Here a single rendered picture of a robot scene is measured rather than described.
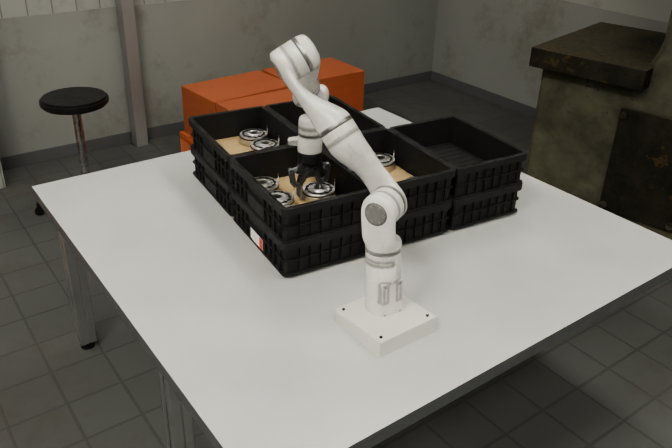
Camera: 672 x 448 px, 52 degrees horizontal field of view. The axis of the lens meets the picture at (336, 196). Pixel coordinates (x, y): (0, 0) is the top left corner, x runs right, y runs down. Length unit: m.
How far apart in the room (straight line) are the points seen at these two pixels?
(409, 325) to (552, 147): 2.16
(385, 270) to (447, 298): 0.29
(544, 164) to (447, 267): 1.81
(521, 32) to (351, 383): 4.18
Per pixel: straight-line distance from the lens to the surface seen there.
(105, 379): 2.80
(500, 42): 5.63
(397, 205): 1.65
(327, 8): 5.34
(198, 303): 1.90
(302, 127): 2.00
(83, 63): 4.58
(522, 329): 1.88
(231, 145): 2.53
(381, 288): 1.73
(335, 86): 4.63
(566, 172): 3.76
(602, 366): 2.99
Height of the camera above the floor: 1.80
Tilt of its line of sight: 27 degrees down
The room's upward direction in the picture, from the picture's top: 2 degrees clockwise
